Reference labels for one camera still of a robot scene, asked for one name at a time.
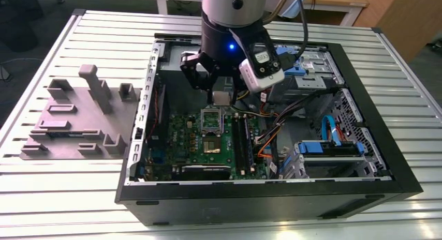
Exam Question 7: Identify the metal disk bay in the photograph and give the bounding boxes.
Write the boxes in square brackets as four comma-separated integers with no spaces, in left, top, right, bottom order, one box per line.
[293,140,380,179]

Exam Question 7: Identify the CPU socket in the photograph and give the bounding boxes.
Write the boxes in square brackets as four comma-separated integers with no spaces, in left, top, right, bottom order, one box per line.
[202,135,225,155]

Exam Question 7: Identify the blue flat data cable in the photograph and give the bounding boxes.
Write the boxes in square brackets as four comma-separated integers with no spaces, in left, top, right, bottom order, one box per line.
[320,115,344,147]

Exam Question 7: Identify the black graphics card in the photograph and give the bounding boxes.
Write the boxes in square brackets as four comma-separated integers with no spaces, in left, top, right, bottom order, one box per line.
[171,163,233,181]

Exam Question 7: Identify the black cable bundle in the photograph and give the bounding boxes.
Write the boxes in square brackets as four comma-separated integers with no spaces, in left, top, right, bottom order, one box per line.
[271,86,346,127]

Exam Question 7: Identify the green motherboard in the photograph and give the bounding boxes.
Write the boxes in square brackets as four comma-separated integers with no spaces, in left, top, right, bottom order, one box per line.
[143,105,274,181]

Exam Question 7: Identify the orange data cable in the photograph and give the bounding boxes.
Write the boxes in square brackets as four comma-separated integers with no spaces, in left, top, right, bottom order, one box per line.
[255,126,283,158]

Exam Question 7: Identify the coloured power wire bundle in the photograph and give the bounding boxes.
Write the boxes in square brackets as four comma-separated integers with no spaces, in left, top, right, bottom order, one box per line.
[225,101,279,118]

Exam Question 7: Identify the wooden desk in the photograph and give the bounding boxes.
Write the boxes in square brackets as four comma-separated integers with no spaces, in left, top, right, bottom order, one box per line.
[309,0,370,27]

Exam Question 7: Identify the silver square CPU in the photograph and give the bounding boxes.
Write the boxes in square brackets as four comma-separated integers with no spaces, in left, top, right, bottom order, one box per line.
[213,91,233,107]

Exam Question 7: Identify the grey power supply unit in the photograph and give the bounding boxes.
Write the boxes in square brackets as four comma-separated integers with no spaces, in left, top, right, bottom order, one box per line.
[157,45,229,109]

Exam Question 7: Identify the RAM stick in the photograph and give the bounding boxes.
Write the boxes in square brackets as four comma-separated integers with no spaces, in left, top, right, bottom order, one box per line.
[47,131,87,138]
[243,115,257,171]

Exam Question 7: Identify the brown wooden cabinet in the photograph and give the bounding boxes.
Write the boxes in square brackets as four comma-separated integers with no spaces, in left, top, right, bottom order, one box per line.
[356,0,442,63]

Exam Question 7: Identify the grey parts rack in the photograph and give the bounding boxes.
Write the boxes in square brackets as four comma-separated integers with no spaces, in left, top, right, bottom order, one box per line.
[19,64,143,160]

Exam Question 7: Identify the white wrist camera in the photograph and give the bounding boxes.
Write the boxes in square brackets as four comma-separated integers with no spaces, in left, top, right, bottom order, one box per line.
[238,42,288,94]

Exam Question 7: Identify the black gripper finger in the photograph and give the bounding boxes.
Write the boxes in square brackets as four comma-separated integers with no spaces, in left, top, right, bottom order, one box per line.
[178,51,218,107]
[230,73,251,106]

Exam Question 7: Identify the blue plastic drive bracket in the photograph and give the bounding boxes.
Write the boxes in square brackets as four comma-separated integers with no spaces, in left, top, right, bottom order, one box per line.
[275,47,309,76]

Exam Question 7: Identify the metal socket cover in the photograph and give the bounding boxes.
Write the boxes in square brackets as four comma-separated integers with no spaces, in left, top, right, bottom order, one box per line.
[199,104,225,137]

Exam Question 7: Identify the black PC case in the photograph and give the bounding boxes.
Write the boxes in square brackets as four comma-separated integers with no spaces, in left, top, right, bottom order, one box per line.
[115,33,425,227]

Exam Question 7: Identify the black camera cable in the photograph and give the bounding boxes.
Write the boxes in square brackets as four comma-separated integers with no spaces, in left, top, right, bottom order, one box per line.
[275,0,312,70]

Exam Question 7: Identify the metal drive cage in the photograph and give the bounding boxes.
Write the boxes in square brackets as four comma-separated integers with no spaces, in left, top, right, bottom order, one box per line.
[266,45,346,104]

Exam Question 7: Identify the blue disk carrier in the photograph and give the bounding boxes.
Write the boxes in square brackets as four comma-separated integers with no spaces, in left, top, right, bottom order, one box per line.
[297,140,366,158]

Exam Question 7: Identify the black RAM slot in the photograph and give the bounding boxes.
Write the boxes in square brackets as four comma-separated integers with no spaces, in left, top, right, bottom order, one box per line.
[237,113,251,173]
[230,113,246,174]

